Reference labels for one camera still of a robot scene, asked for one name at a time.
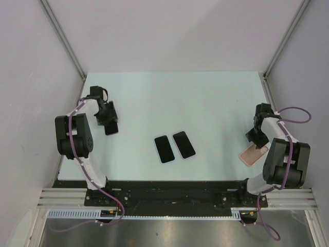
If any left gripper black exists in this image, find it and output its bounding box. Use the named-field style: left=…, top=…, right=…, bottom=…
left=96, top=101, right=118, bottom=126

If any black phone purple edge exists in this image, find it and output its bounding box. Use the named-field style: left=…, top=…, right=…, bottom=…
left=104, top=121, right=119, bottom=136

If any pink phone case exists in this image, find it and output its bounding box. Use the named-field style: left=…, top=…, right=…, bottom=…
left=239, top=144, right=268, bottom=167

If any black phone teal edge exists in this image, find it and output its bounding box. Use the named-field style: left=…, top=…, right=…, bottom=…
left=154, top=135, right=175, bottom=164

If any blue phone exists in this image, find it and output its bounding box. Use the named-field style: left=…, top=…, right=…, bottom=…
left=173, top=131, right=196, bottom=160

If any lilac phone case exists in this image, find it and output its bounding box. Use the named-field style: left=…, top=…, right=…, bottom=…
left=180, top=154, right=196, bottom=160

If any light blue phone case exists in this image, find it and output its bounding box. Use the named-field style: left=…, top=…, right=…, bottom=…
left=161, top=160, right=176, bottom=165

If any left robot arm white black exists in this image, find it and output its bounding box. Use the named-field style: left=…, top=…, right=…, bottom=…
left=54, top=86, right=119, bottom=206

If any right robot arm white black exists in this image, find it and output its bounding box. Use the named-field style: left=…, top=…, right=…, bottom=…
left=237, top=103, right=312, bottom=206

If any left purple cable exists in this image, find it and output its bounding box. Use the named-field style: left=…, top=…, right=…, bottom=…
left=48, top=97, right=126, bottom=234

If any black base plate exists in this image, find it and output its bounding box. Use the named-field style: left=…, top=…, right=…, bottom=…
left=51, top=180, right=269, bottom=217

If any aluminium rail frame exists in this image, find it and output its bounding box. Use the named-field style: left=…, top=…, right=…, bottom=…
left=38, top=188, right=87, bottom=208

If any slotted cable duct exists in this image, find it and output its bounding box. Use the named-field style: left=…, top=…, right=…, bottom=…
left=47, top=208, right=257, bottom=220

